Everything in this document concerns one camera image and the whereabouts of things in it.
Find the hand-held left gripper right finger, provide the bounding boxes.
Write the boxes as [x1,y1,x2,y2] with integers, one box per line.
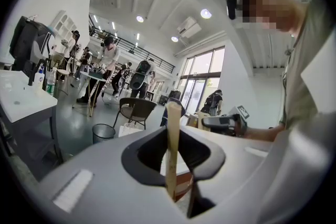
[178,125,274,224]

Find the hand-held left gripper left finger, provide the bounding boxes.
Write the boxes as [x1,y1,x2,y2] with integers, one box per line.
[39,125,188,224]

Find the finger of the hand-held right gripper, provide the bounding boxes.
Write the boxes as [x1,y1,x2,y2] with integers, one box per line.
[201,115,234,131]

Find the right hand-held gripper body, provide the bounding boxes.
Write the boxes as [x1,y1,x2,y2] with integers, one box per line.
[227,104,250,138]

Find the short wooden stick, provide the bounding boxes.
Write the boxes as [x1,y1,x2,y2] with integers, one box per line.
[164,101,183,202]

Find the person's right forearm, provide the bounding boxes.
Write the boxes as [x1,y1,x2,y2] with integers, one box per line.
[244,123,287,143]

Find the dark blue chair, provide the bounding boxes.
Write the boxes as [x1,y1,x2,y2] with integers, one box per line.
[160,97,187,127]

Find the black mesh waste bin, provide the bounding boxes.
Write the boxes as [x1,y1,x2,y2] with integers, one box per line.
[91,123,117,144]

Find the person's olive shirt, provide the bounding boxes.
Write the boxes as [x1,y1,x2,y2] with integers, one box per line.
[278,0,336,131]

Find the glass entrance doors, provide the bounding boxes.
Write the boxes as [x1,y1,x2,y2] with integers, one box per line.
[178,46,226,116]

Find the brown wicker chair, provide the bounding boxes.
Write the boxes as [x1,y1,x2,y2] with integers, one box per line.
[113,97,158,131]

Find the grey black backpack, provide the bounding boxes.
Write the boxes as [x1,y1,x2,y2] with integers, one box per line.
[130,59,151,91]

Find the ceiling air conditioner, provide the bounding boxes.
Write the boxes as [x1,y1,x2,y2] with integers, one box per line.
[177,17,203,39]

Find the green top gold-legged table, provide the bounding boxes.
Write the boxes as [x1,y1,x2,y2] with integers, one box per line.
[80,70,107,118]

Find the clear plastic water bottle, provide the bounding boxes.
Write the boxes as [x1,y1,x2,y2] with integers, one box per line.
[46,67,57,97]

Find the person's head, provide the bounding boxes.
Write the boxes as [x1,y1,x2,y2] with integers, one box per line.
[241,0,309,38]

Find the white basin black vanity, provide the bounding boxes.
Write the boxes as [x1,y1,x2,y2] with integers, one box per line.
[0,69,64,182]

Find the white soap bottle blue pump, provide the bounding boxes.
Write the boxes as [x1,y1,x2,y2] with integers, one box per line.
[35,65,46,90]

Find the black faucet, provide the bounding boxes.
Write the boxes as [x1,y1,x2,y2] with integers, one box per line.
[27,58,50,87]

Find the grey black office chair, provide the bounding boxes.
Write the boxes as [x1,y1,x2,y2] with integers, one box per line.
[9,16,56,79]

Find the white arched shelf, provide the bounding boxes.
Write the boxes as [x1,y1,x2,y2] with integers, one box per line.
[49,9,78,35]

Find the black head-mounted camera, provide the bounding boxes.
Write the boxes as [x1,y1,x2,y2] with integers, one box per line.
[225,0,244,20]

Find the gold wire chair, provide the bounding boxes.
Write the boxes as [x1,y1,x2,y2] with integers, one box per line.
[56,57,73,95]

